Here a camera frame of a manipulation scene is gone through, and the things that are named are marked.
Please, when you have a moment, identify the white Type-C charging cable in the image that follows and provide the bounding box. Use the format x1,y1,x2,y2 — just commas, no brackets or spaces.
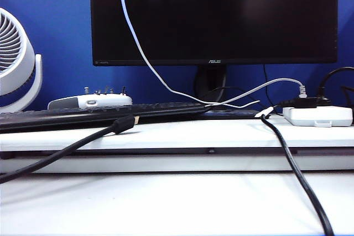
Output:
119,0,261,109

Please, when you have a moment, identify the white raised desk shelf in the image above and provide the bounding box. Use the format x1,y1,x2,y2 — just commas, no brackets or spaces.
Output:
0,114,354,175

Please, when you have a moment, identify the black monitor stand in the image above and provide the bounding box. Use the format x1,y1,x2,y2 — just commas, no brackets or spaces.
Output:
192,65,261,120

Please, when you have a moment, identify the white grey remote controller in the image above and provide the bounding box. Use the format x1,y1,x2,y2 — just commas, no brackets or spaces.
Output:
47,86,133,111

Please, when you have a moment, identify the black ASUS monitor screen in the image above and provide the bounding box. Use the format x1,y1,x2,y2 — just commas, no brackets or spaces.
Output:
89,0,339,67

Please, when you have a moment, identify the black computer keyboard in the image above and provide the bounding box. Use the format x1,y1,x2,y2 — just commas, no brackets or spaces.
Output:
0,102,211,134

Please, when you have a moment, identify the blue cubicle partition panel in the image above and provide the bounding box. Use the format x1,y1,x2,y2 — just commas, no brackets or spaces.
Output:
0,0,354,112

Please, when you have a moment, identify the black plug adapter block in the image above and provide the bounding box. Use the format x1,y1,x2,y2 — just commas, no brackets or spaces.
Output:
294,96,318,109

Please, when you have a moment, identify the white power strip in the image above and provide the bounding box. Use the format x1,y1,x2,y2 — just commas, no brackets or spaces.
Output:
282,105,353,128

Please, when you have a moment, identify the white desk fan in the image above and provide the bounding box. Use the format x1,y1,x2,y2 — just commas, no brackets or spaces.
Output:
0,7,43,114

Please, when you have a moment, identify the black HDMI cable gold tip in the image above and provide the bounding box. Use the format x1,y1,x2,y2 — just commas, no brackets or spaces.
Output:
0,114,140,185

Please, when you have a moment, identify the small white cable connector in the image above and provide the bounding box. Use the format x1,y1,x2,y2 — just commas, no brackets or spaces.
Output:
254,106,274,119

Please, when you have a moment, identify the thin black monitor cable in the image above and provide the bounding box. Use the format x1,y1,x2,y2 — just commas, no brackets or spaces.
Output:
262,64,273,108

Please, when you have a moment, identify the white cable with ribbed plug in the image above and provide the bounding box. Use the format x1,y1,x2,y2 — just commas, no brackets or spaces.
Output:
204,77,307,109

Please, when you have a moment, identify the thick black power cable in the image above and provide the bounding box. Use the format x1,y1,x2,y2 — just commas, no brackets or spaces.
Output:
259,100,335,236

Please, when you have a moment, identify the black looped power cord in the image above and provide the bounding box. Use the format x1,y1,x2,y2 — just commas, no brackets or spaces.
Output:
316,66,354,107

